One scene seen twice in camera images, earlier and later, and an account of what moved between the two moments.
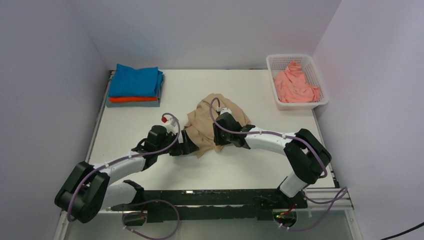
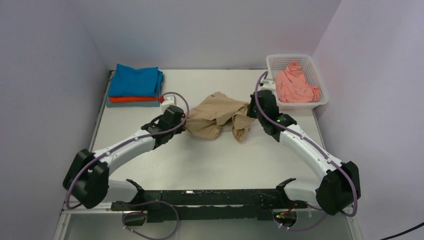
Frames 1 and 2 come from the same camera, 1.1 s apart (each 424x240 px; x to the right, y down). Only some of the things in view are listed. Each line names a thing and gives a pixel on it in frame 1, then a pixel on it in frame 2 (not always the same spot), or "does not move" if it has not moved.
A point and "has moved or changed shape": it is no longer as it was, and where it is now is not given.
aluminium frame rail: x=321 y=200 does not move
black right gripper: x=218 y=140 -> x=249 y=111
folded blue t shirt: x=142 y=82 does not move
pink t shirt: x=291 y=86 does not move
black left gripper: x=186 y=147 -> x=179 y=130
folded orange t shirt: x=127 y=99 does not move
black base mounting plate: x=198 y=205 does not move
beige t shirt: x=199 y=125 has moved or changed shape
